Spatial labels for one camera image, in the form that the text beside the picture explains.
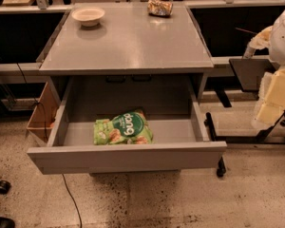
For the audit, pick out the green rice chip bag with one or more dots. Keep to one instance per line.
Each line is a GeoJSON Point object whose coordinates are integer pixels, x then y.
{"type": "Point", "coordinates": [128, 128]}

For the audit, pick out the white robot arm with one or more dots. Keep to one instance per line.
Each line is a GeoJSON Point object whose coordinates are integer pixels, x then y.
{"type": "Point", "coordinates": [270, 105]}

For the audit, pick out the grey open drawer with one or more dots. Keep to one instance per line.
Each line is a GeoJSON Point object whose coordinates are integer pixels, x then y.
{"type": "Point", "coordinates": [180, 139]}

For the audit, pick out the grey cabinet counter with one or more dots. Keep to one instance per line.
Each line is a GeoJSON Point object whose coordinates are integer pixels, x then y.
{"type": "Point", "coordinates": [130, 41]}

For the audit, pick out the crumpled foil snack bag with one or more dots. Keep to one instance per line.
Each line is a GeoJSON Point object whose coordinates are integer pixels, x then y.
{"type": "Point", "coordinates": [159, 8]}

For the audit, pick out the black caster wheel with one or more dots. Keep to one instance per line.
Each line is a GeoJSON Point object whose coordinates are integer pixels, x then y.
{"type": "Point", "coordinates": [221, 168]}

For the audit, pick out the white bowl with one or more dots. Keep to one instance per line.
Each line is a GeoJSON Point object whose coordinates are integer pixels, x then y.
{"type": "Point", "coordinates": [89, 16]}

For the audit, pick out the black shoe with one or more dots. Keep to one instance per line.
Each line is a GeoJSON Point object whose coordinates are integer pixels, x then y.
{"type": "Point", "coordinates": [6, 223]}

